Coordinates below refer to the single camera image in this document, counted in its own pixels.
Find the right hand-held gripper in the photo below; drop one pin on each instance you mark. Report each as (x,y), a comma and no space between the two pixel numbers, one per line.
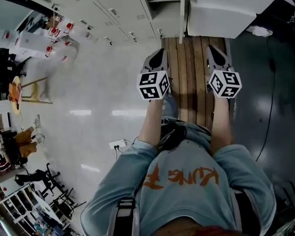
(225,83)

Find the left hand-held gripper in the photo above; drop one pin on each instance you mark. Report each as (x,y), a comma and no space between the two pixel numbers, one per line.
(152,85)

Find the grey metal locker door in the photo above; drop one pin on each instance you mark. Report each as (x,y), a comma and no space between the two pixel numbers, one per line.
(182,13)

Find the person's left forearm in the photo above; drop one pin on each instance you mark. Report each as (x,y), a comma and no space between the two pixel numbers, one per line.
(151,122)

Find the person's right forearm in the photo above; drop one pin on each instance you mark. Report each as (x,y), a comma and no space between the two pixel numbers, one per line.
(221,124)

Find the grey metal locker cabinet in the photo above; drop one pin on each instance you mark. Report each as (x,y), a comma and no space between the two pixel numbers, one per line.
(118,11)

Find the white open shelf unit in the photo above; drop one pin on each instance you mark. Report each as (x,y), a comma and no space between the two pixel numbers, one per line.
(22,205)

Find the wooden plank platform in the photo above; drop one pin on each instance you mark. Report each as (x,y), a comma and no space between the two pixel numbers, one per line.
(191,65)

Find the large white cabinet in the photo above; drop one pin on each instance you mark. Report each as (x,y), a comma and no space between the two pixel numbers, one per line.
(223,8)

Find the white crumpled cloth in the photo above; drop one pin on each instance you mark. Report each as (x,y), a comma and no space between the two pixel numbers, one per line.
(259,31)

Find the blue jeans leg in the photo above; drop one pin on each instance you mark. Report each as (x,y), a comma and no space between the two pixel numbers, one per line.
(171,107)

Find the white power strip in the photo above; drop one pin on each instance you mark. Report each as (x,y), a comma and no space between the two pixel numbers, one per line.
(117,144)

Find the wooden stool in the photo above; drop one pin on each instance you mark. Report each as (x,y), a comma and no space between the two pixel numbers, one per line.
(38,90)

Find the light blue printed shirt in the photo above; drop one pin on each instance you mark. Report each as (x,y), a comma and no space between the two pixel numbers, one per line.
(186,193)

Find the round yellow table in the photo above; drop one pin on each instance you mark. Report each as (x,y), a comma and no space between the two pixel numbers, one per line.
(14,95)

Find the brown jacket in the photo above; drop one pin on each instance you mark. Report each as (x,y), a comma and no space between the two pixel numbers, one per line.
(25,139)

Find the black office chair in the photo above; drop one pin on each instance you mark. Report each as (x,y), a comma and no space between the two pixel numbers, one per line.
(43,178)

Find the black folding chair frame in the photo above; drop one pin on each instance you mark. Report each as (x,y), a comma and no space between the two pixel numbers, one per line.
(65,203)

